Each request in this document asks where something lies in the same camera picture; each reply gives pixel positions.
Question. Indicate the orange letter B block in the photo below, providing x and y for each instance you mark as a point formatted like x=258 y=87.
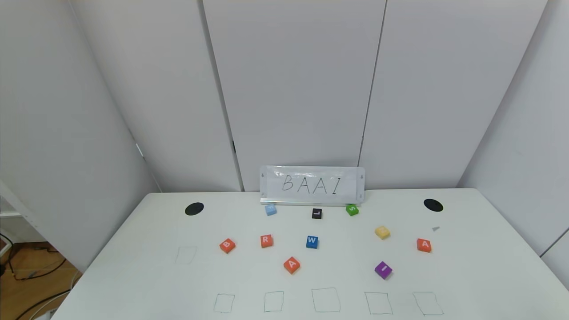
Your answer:
x=227 y=246

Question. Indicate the orange letter A block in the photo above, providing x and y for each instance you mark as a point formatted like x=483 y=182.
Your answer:
x=291 y=265
x=424 y=245

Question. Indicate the white BAAI sign board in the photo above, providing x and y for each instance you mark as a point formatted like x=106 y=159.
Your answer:
x=311 y=184

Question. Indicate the light blue letter block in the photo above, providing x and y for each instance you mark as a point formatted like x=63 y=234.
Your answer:
x=271 y=210

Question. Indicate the black letter L block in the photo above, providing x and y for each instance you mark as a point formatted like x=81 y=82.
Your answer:
x=316 y=214

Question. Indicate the orange letter R block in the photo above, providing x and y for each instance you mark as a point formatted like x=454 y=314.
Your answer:
x=266 y=241

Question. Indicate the green letter S block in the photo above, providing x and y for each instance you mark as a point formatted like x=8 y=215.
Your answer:
x=352 y=210

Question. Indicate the blue letter W block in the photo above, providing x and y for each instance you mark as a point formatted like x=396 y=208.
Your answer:
x=312 y=242

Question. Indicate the yellow letter block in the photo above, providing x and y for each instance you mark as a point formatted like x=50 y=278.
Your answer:
x=382 y=232

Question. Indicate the purple letter I block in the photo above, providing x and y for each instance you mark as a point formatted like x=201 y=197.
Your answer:
x=383 y=270

